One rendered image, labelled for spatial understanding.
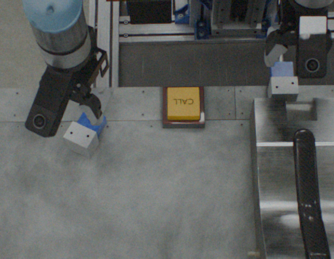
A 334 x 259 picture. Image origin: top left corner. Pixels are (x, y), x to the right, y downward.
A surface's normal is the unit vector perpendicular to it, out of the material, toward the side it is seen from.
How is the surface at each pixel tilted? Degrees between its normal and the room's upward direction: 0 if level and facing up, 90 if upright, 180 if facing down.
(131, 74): 0
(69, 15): 88
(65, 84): 28
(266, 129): 0
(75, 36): 90
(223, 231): 0
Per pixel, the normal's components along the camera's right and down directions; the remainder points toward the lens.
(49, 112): -0.27, 0.02
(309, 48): -0.04, 0.10
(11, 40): -0.01, -0.39
